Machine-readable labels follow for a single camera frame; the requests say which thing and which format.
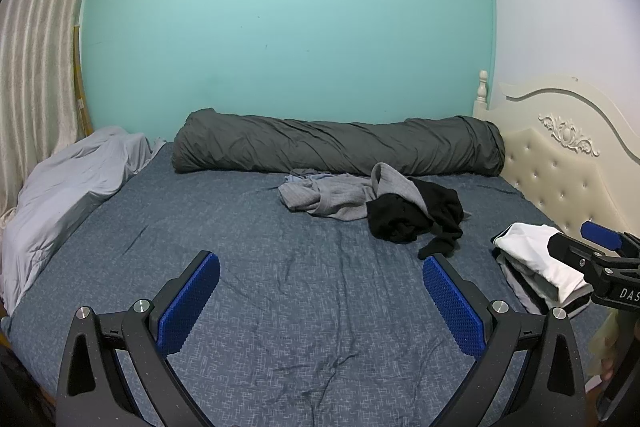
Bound cream tufted headboard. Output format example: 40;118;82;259
473;72;639;237

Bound wooden pole by curtain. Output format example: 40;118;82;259
73;25;93;136

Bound blue patterned bed sheet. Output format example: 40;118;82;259
2;140;618;427

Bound light grey blanket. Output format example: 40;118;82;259
1;127;166;313

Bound white folded clothes stack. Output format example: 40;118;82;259
491;222;592;319

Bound dark grey rolled duvet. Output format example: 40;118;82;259
171;108;506;176

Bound grey knit garment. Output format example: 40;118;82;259
278;162;428;221

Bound beige striped curtain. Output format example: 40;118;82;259
1;0;81;212

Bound black fleece-lined pants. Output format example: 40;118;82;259
367;180;465;260

